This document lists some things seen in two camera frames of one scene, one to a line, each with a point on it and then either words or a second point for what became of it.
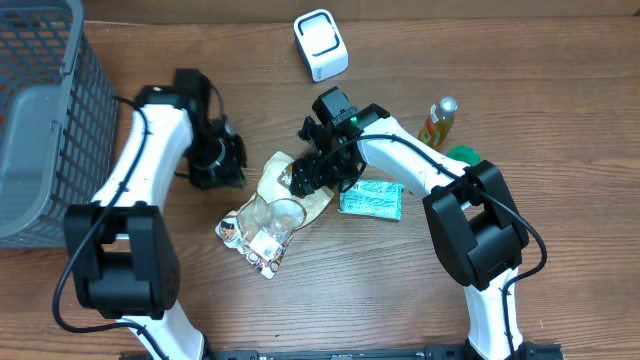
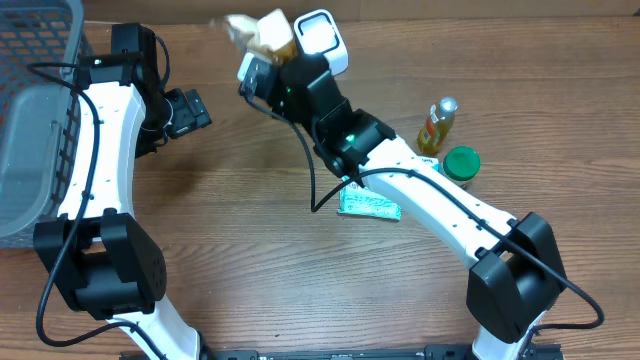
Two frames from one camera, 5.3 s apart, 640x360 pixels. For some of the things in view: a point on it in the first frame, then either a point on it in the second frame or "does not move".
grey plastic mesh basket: x=59 y=121 does not move
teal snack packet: x=372 y=198 does not move
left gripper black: x=232 y=175 to x=193 y=111
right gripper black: x=310 y=173 to x=282 y=70
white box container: x=321 y=44 does not move
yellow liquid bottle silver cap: x=439 y=122 does not move
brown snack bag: x=262 y=229 to x=271 y=33
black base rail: x=527 y=352 does not move
